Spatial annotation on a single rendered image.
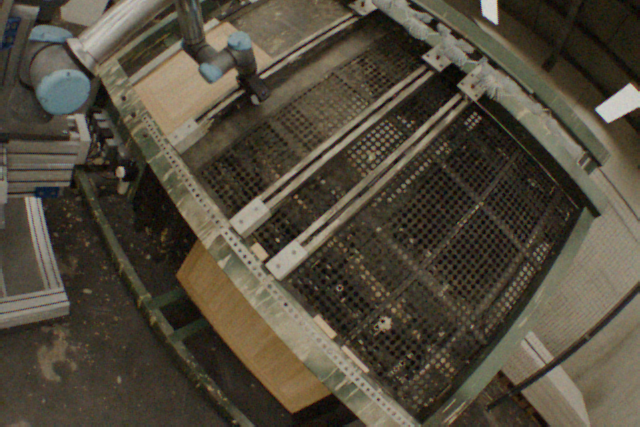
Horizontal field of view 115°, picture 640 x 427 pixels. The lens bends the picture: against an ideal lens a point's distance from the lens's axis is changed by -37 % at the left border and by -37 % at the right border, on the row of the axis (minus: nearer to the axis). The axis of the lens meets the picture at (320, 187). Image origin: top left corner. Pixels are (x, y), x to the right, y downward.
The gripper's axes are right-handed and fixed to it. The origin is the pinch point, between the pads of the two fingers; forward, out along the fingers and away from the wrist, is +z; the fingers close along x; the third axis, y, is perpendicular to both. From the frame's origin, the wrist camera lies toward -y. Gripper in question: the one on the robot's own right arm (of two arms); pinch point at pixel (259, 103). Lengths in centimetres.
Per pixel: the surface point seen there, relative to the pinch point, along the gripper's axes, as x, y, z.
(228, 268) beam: 48, -44, -2
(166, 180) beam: 47.2, -3.1, -2.5
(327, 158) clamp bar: -1.7, -38.0, -4.4
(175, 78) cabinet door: 19.5, 41.1, 0.2
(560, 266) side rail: -41, -130, -1
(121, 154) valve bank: 58, 23, -2
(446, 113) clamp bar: -53, -54, -1
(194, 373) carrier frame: 99, -61, 38
